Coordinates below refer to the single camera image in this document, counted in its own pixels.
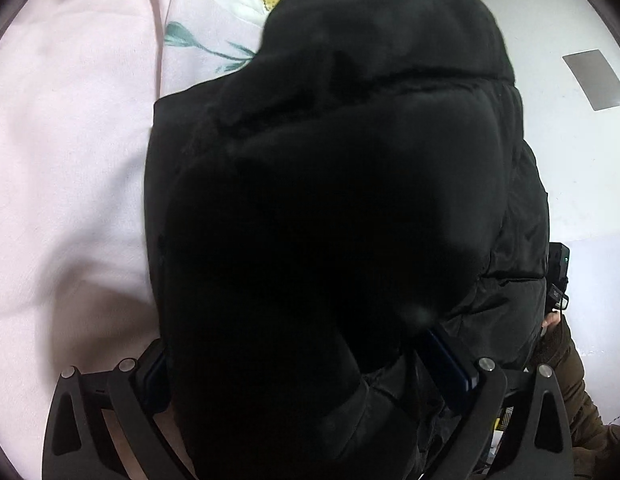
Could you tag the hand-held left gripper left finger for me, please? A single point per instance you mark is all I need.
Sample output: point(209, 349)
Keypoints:
point(154, 382)

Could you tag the grey wall panel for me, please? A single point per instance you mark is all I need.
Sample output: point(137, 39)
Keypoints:
point(595, 80)

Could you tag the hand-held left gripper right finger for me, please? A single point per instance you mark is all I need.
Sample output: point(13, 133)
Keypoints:
point(452, 370)

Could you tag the pink floral bed sheet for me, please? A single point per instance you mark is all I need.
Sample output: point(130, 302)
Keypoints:
point(64, 135)

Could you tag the black padded jacket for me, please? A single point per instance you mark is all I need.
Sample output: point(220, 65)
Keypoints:
point(315, 210)

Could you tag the person's right forearm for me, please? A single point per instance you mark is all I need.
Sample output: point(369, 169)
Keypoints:
point(585, 410)

